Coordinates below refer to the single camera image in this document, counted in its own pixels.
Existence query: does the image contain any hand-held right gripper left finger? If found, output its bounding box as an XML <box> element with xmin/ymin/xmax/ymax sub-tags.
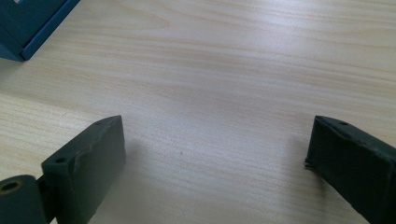
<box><xmin>41</xmin><ymin>115</ymin><xmax>127</xmax><ymax>224</ymax></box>

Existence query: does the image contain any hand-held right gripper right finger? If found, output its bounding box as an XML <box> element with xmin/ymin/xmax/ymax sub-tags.
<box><xmin>304</xmin><ymin>115</ymin><xmax>396</xmax><ymax>224</ymax></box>

